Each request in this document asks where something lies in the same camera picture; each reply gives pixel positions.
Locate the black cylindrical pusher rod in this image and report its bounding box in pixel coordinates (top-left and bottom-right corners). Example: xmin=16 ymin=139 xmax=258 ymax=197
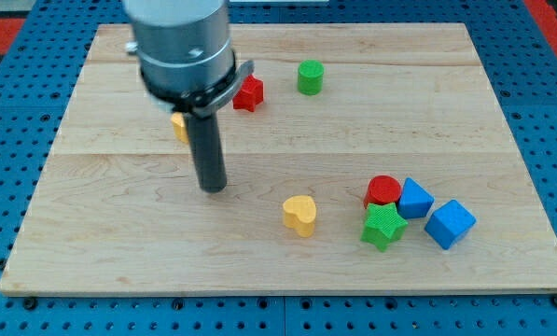
xmin=185 ymin=113 xmax=227 ymax=193

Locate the black clamp ring with lever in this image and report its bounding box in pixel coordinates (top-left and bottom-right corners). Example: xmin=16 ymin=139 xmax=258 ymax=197
xmin=140 ymin=51 xmax=255 ymax=119

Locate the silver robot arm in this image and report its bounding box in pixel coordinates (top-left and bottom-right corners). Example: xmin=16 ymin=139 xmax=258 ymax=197
xmin=122 ymin=0 xmax=255 ymax=193

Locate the red star block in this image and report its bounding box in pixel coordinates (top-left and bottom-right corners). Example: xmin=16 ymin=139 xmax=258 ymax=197
xmin=232 ymin=75 xmax=264 ymax=112

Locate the yellow heart block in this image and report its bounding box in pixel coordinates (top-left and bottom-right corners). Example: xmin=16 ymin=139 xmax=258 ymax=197
xmin=282 ymin=195 xmax=317 ymax=238

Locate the green star block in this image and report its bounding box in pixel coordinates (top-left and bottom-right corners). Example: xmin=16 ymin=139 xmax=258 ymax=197
xmin=360 ymin=203 xmax=408 ymax=252

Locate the yellow block behind rod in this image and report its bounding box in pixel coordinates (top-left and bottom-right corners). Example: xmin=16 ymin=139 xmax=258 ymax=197
xmin=171 ymin=113 xmax=189 ymax=145

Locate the green cylinder block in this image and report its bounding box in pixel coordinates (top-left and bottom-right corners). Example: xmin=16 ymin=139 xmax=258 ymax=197
xmin=297 ymin=60 xmax=324 ymax=95

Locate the wooden board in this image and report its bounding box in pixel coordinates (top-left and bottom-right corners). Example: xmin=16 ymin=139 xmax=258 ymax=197
xmin=0 ymin=23 xmax=557 ymax=297

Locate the red cylinder block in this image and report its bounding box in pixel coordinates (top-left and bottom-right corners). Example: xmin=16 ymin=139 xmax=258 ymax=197
xmin=363 ymin=175 xmax=402 ymax=208

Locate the blue triangle block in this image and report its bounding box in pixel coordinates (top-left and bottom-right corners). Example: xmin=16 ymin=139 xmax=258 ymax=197
xmin=397 ymin=177 xmax=435 ymax=219

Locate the blue cube block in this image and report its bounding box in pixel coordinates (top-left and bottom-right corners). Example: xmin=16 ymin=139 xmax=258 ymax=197
xmin=425 ymin=200 xmax=477 ymax=250

